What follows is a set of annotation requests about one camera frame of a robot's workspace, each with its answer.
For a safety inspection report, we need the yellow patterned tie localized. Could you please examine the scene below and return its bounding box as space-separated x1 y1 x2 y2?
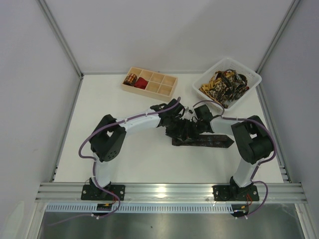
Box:
199 70 235 102

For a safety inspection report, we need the purple cable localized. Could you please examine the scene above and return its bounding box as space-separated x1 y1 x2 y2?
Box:
47 97 181 226
193 100 278 221

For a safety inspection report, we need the wooden compartment box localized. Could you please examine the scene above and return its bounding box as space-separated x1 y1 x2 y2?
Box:
121 67 178 102

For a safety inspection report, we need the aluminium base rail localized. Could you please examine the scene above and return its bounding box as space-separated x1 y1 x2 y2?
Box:
35 182 307 204

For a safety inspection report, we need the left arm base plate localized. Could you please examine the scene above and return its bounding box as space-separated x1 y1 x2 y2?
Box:
81 184 126 201

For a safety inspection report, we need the white plastic basket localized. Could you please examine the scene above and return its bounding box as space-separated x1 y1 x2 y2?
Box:
192 58 262 111

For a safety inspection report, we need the rolled brown patterned tie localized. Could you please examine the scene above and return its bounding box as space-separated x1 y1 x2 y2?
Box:
123 73 138 86

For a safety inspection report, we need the brown blue-flowered tie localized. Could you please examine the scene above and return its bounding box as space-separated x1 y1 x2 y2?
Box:
171 134 234 148

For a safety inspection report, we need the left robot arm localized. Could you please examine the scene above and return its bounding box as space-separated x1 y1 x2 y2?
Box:
89 99 185 189

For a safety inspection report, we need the aluminium frame post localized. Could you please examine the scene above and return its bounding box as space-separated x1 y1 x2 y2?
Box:
254 0 301 77
36 0 84 79

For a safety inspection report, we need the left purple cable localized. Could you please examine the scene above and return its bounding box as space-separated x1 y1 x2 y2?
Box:
47 97 181 226

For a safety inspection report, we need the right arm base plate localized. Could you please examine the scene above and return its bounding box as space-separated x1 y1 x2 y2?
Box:
212 184 259 202

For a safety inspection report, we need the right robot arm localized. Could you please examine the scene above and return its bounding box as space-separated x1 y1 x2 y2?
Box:
194 105 277 200

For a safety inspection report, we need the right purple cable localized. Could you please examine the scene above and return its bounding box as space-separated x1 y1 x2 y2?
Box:
193 100 278 221

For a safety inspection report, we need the rolled red tie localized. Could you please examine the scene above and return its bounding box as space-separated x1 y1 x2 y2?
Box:
134 77 148 90

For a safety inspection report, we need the left aluminium frame post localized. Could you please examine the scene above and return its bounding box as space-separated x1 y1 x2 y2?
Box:
36 0 84 79

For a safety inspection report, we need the right aluminium frame post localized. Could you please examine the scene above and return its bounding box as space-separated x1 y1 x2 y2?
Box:
254 0 301 77

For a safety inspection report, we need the white slotted cable duct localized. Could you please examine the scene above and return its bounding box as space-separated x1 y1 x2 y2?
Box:
46 203 234 214

